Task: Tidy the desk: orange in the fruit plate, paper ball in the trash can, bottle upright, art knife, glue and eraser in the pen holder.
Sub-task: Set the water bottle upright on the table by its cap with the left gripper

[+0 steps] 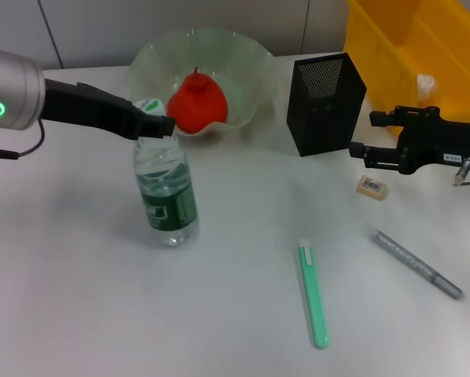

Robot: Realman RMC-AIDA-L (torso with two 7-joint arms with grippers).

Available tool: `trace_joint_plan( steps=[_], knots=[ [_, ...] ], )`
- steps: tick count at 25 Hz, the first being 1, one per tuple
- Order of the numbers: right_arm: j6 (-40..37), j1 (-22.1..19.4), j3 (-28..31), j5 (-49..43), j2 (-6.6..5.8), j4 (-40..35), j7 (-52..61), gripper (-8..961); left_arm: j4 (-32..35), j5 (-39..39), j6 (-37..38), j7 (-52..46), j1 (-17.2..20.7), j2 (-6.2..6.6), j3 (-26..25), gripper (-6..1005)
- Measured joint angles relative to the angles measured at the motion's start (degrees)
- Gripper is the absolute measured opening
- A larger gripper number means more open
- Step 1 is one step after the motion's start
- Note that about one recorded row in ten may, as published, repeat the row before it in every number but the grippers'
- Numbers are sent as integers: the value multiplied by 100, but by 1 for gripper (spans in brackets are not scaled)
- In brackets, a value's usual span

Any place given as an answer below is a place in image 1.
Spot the green pen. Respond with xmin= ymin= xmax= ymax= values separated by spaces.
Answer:
xmin=297 ymin=239 xmax=332 ymax=350

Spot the red-orange toy orange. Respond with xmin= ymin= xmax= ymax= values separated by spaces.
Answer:
xmin=166 ymin=66 xmax=230 ymax=134

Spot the yellow plastic bin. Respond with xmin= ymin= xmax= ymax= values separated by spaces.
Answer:
xmin=343 ymin=0 xmax=470 ymax=129

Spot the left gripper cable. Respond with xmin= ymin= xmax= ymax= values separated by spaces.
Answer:
xmin=0 ymin=117 xmax=46 ymax=161

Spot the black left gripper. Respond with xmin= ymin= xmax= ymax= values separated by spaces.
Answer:
xmin=41 ymin=78 xmax=178 ymax=142

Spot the beige barcode eraser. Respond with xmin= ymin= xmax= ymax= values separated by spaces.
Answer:
xmin=355 ymin=174 xmax=389 ymax=201

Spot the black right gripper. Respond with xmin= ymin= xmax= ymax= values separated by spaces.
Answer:
xmin=348 ymin=104 xmax=470 ymax=177

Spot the black mesh pen holder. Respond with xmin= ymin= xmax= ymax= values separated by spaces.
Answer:
xmin=285 ymin=52 xmax=368 ymax=158

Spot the clear green-label water bottle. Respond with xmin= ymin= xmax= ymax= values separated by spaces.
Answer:
xmin=132 ymin=97 xmax=200 ymax=249

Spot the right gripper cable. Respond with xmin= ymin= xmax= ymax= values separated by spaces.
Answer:
xmin=453 ymin=156 xmax=470 ymax=188

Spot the white paper ball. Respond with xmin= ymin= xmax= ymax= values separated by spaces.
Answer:
xmin=415 ymin=73 xmax=438 ymax=100

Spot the green glass fruit plate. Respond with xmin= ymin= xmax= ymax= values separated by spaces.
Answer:
xmin=127 ymin=26 xmax=280 ymax=139

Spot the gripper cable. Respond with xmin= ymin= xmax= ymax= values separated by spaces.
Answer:
xmin=0 ymin=117 xmax=46 ymax=161
xmin=453 ymin=156 xmax=470 ymax=188

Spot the grey marker pen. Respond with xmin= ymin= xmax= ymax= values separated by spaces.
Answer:
xmin=370 ymin=229 xmax=464 ymax=301

